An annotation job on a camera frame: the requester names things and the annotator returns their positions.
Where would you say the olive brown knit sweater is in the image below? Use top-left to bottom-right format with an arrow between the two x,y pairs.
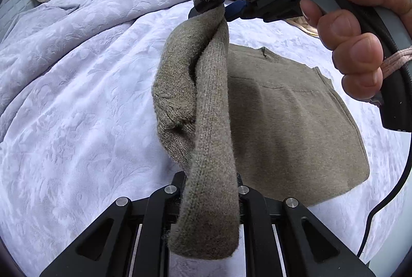
152,6 -> 370,259

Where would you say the right hand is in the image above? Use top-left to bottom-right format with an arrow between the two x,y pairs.
300,0 -> 411,101

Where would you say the cream ribbed garment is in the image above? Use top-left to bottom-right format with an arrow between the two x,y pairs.
285,16 -> 319,38

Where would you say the lavender floral blanket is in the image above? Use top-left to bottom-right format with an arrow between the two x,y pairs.
1,0 -> 406,276

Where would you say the pink wrist strap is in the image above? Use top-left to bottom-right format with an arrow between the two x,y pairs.
380,46 -> 412,79

